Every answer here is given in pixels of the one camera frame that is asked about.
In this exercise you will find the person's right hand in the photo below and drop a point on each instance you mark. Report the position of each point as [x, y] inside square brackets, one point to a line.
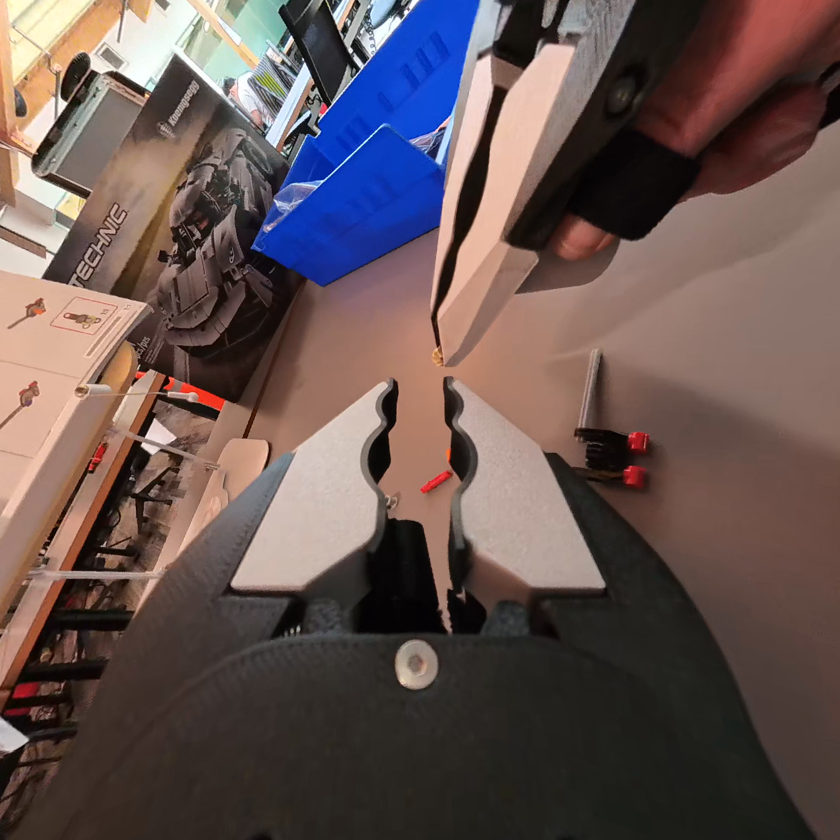
[754, 85]

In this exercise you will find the lego instruction booklet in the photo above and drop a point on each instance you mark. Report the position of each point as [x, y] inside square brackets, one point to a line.
[52, 394]

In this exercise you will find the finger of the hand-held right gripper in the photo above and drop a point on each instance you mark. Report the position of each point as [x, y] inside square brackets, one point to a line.
[518, 164]
[469, 131]

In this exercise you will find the wooden table with black legs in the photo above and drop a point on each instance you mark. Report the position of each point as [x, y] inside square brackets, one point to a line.
[98, 499]

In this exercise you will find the red and black handheld tool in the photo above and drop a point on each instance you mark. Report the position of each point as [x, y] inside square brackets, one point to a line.
[197, 396]

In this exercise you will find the long grey lego axle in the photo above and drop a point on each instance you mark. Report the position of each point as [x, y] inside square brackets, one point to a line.
[589, 387]

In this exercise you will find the black mesh office chair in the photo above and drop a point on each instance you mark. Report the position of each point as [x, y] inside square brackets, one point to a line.
[321, 46]

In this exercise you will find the dark monitor on stand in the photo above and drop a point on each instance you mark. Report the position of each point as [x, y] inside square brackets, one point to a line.
[85, 138]

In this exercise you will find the blue plastic bin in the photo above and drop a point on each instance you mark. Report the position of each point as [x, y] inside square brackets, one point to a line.
[367, 197]

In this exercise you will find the red lego pin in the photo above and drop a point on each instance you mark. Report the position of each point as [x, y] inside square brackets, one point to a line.
[436, 482]

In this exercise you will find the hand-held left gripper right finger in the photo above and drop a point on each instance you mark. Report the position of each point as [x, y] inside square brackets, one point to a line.
[531, 525]

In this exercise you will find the black lego gear assembly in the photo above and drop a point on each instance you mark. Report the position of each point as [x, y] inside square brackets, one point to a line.
[610, 459]

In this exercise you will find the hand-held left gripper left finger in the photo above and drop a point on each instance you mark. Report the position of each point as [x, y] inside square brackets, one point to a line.
[308, 525]

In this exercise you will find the black lego set box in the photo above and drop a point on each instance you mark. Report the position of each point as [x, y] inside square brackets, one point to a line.
[184, 229]

